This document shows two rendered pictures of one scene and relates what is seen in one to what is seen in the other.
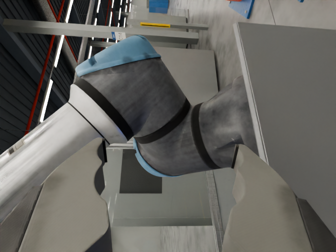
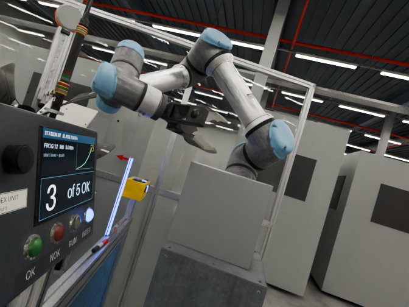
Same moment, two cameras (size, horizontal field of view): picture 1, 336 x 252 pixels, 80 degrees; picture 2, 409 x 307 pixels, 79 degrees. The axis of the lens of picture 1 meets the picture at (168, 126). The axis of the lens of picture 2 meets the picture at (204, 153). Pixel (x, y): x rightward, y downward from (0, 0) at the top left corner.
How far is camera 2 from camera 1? 0.61 m
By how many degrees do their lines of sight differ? 34
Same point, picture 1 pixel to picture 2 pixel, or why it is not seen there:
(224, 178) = not seen: hidden behind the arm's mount
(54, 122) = (254, 109)
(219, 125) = (236, 170)
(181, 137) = (240, 159)
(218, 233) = not seen: hidden behind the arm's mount
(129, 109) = (252, 137)
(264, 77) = (241, 184)
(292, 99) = (230, 189)
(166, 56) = not seen: outside the picture
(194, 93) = (368, 270)
